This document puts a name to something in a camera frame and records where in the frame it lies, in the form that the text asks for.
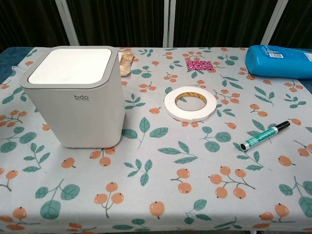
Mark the white plastic box lid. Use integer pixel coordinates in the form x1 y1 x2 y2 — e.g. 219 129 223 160
28 48 114 83

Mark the white desktop trash bin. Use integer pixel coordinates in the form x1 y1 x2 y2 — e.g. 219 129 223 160
19 45 126 149

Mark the white double-sided tape roll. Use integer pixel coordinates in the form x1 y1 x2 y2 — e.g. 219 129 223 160
164 85 217 122

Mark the fruit and leaf print tablecloth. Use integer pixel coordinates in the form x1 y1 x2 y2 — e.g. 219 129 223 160
0 46 312 234

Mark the crumpled beige paper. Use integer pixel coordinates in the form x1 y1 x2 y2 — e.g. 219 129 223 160
118 51 135 78

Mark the pink patterned square patch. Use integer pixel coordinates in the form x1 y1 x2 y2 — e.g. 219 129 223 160
186 59 215 73

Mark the dark pleated curtain panel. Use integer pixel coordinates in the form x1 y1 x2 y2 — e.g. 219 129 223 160
175 0 281 48
0 0 69 53
273 0 312 48
63 0 163 48

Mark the green marker with black cap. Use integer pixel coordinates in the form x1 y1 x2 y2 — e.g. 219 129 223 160
240 120 291 151

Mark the blue plastic bottle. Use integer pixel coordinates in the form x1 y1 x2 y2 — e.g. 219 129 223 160
245 44 312 80

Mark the blue fuzzy table cover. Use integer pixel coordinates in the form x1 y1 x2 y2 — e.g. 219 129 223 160
0 47 34 82

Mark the white upright partition post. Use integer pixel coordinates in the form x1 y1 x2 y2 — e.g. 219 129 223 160
162 0 176 48

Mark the white slanted partition post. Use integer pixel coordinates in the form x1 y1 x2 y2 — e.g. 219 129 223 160
54 0 75 47
262 0 290 48

